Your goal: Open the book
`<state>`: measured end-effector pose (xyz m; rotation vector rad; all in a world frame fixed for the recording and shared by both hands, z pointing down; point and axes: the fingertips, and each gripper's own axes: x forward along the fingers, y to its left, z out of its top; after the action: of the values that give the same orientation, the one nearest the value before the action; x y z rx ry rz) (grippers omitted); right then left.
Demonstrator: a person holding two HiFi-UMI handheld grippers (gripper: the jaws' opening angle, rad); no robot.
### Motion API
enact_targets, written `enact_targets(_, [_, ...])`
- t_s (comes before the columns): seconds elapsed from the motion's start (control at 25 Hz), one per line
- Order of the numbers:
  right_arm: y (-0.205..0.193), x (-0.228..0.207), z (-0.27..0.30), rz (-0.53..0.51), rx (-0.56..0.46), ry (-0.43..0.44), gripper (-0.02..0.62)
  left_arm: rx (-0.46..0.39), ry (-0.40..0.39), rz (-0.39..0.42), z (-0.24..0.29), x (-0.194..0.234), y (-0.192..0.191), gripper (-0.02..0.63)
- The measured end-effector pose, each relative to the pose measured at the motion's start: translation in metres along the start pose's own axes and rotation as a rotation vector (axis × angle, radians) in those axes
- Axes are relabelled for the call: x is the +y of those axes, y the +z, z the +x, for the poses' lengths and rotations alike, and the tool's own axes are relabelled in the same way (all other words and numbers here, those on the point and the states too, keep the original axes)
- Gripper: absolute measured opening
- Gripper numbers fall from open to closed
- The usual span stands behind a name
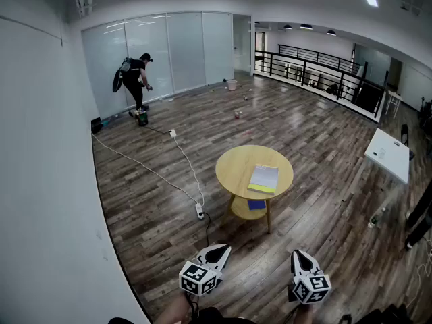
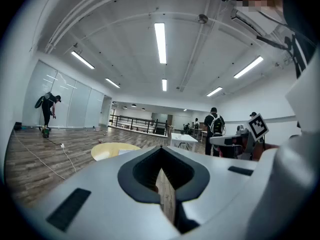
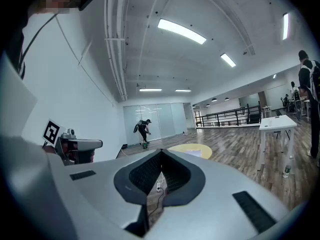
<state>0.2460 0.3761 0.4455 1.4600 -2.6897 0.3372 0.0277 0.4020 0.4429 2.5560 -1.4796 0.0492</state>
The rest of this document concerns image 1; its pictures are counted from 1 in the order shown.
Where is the person's right forearm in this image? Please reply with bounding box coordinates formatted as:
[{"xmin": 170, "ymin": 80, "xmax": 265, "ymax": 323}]
[{"xmin": 292, "ymin": 303, "xmax": 315, "ymax": 324}]

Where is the black chair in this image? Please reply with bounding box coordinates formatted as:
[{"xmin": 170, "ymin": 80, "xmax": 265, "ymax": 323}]
[{"xmin": 400, "ymin": 123, "xmax": 416, "ymax": 161}]

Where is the black bag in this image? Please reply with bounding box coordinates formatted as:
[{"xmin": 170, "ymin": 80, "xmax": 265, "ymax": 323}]
[{"xmin": 339, "ymin": 302, "xmax": 410, "ymax": 324}]

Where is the white stool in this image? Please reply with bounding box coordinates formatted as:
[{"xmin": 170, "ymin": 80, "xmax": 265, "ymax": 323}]
[{"xmin": 385, "ymin": 90, "xmax": 403, "ymax": 118}]

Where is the black metal railing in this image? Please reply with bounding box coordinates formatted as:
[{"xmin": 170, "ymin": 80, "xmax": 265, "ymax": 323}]
[
  {"xmin": 253, "ymin": 50, "xmax": 389, "ymax": 119},
  {"xmin": 278, "ymin": 44, "xmax": 365, "ymax": 74}
]

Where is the white desk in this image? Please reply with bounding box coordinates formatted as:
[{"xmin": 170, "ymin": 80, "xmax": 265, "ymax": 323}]
[{"xmin": 350, "ymin": 128, "xmax": 411, "ymax": 215}]

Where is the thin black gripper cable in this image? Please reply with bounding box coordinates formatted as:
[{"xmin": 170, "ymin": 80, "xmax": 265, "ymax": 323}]
[{"xmin": 184, "ymin": 292, "xmax": 200, "ymax": 317}]

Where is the black tripod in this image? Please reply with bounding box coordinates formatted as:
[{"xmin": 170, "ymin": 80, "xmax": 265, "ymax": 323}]
[{"xmin": 404, "ymin": 187, "xmax": 432, "ymax": 250}]

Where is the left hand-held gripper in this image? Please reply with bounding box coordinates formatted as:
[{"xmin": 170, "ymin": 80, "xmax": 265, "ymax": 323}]
[{"xmin": 178, "ymin": 244, "xmax": 233, "ymax": 297}]

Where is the person's left forearm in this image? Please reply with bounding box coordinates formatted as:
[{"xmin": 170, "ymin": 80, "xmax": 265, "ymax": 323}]
[{"xmin": 158, "ymin": 292, "xmax": 192, "ymax": 324}]

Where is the round wooden table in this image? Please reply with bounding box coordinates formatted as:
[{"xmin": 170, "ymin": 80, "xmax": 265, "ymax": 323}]
[{"xmin": 215, "ymin": 144, "xmax": 294, "ymax": 234}]

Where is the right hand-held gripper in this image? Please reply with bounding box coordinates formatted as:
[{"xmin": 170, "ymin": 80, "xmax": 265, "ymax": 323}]
[{"xmin": 288, "ymin": 250, "xmax": 333, "ymax": 306}]

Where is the frosted glass partition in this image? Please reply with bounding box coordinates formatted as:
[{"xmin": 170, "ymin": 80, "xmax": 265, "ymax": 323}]
[{"xmin": 80, "ymin": 11, "xmax": 234, "ymax": 119}]

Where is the thin white cable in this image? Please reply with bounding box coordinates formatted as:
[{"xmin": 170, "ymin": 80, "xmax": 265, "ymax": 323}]
[{"xmin": 408, "ymin": 241, "xmax": 432, "ymax": 312}]

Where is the yellow and grey booklet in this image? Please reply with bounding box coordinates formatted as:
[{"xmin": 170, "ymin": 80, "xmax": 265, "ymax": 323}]
[{"xmin": 247, "ymin": 163, "xmax": 280, "ymax": 196}]

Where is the white power cable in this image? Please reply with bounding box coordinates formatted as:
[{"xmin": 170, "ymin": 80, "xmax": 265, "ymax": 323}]
[
  {"xmin": 90, "ymin": 132, "xmax": 200, "ymax": 205},
  {"xmin": 173, "ymin": 136, "xmax": 205, "ymax": 205}
]

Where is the glass door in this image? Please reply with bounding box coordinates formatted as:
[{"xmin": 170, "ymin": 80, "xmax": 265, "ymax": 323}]
[{"xmin": 232, "ymin": 14, "xmax": 252, "ymax": 76}]

